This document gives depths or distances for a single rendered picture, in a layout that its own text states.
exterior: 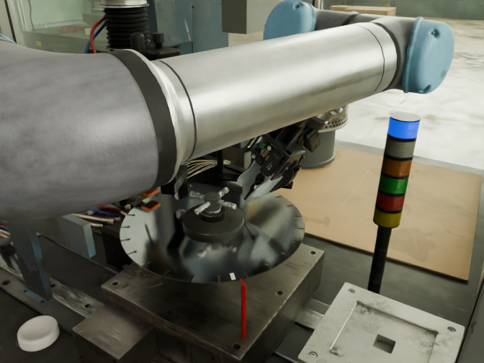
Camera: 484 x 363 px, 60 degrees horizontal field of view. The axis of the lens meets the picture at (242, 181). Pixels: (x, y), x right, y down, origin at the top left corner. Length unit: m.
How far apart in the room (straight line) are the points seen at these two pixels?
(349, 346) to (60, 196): 0.47
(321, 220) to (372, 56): 0.79
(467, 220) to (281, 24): 0.89
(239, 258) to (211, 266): 0.05
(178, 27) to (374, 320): 0.66
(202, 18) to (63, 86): 1.18
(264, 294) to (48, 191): 0.56
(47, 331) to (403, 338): 0.61
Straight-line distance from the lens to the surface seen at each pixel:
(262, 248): 0.70
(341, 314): 0.68
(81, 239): 0.74
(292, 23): 0.54
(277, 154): 0.67
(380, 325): 0.68
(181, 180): 0.78
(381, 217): 0.75
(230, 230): 0.73
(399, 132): 0.69
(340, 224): 1.16
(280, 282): 0.80
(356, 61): 0.40
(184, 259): 0.69
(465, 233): 1.23
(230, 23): 1.01
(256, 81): 0.32
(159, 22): 0.89
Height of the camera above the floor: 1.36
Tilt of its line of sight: 27 degrees down
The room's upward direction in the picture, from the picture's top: straight up
